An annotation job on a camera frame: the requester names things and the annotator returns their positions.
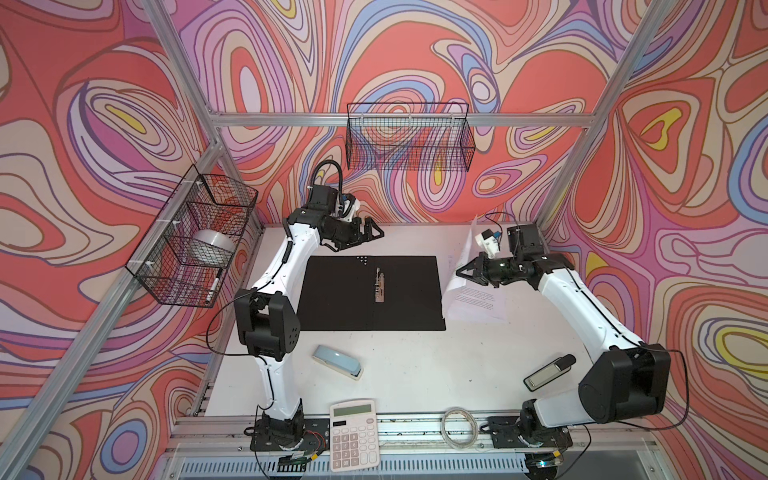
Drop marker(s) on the silver tape roll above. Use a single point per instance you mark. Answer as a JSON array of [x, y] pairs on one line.
[[218, 241]]

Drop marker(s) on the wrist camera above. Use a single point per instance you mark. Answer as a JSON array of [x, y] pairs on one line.
[[330, 201], [489, 241]]

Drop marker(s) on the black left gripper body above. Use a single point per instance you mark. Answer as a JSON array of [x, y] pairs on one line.
[[347, 233]]

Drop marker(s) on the black wire basket on wall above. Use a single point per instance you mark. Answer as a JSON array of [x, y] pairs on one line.
[[409, 136]]

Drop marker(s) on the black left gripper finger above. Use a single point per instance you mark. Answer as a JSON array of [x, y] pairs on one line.
[[341, 245], [371, 229]]

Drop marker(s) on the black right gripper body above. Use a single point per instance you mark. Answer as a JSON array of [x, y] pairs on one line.
[[501, 268]]

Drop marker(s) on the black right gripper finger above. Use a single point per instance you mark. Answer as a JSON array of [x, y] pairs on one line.
[[476, 265], [472, 275]]

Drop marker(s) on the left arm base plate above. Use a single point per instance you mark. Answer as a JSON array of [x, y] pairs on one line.
[[269, 435]]

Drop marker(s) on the white marker pen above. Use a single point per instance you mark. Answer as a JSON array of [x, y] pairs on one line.
[[212, 290]]

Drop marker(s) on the printed paper sheets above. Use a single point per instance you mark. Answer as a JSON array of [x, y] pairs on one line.
[[464, 300]]

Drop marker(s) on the black grey stapler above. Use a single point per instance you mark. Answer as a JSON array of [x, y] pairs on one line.
[[549, 372]]

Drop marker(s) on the blue file folder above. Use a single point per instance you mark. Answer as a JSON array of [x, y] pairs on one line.
[[371, 293]]

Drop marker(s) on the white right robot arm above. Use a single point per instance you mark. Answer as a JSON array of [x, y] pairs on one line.
[[627, 378]]

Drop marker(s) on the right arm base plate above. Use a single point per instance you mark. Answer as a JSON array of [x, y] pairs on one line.
[[508, 432]]

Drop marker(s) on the green circuit board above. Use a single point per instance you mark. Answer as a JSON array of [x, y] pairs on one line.
[[295, 463]]

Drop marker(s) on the white calculator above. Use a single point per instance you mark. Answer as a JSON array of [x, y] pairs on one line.
[[354, 436]]

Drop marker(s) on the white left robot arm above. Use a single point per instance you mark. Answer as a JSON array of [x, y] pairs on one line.
[[267, 324]]

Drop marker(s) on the light blue stapler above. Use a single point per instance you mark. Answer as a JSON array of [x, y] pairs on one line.
[[338, 361]]

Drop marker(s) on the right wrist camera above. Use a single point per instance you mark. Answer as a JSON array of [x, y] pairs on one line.
[[489, 241]]

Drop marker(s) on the black wire basket left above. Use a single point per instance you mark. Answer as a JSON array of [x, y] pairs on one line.
[[169, 264]]

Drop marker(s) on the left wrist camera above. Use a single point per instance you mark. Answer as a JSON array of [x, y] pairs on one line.
[[330, 201]]

